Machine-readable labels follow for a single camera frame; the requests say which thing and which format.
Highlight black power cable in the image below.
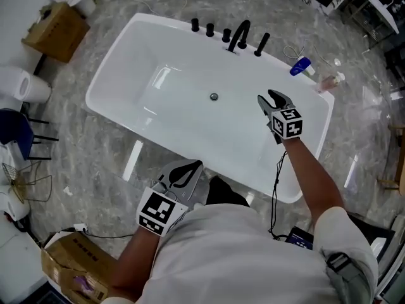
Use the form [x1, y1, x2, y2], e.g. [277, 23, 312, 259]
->
[84, 230, 135, 239]

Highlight black handheld shower head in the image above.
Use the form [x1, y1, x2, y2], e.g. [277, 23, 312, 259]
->
[254, 32, 271, 58]

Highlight person's white shirt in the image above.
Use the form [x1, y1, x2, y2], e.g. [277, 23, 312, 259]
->
[101, 202, 380, 304]

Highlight gold wire rack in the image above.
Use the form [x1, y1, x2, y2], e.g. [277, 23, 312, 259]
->
[1, 161, 53, 205]

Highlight closed cardboard box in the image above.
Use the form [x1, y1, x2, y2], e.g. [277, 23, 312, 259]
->
[21, 1, 91, 64]

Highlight person's black trouser leg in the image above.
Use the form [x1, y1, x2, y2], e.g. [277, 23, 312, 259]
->
[204, 175, 251, 208]

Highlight grey shoulder strap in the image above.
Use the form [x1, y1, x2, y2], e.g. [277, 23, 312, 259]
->
[325, 251, 373, 304]

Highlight wooden furniture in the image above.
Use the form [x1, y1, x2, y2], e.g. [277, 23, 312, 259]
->
[377, 123, 405, 191]

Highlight black curved faucet spout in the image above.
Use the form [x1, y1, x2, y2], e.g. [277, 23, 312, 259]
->
[225, 19, 252, 53]

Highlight white side table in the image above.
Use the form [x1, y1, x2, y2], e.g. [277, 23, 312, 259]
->
[361, 0, 400, 35]

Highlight person's left forearm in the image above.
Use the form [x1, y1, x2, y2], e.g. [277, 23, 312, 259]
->
[109, 223, 163, 299]

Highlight thin white floor cable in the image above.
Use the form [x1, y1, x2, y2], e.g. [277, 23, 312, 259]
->
[138, 0, 188, 18]

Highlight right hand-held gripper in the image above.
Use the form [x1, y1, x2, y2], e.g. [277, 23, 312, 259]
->
[257, 89, 304, 145]

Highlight blue bottle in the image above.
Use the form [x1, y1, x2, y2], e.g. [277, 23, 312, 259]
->
[289, 56, 313, 77]

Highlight blue chair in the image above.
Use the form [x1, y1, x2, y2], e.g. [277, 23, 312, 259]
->
[0, 107, 60, 162]

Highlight open cardboard box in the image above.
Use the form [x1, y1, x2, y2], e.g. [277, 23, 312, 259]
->
[40, 231, 118, 304]

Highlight blue screen device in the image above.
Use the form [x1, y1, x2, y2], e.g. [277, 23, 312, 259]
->
[285, 225, 315, 251]

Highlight pink pump bottle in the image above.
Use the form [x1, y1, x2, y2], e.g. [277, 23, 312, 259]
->
[315, 71, 346, 94]

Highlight white bathtub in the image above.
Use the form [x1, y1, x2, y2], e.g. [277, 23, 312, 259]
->
[85, 12, 336, 205]

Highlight person's right forearm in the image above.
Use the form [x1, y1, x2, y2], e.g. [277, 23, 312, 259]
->
[280, 136, 346, 226]

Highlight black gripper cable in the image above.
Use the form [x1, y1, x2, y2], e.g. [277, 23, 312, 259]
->
[267, 149, 289, 241]

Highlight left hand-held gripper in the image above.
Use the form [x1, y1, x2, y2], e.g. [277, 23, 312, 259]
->
[137, 159, 204, 238]

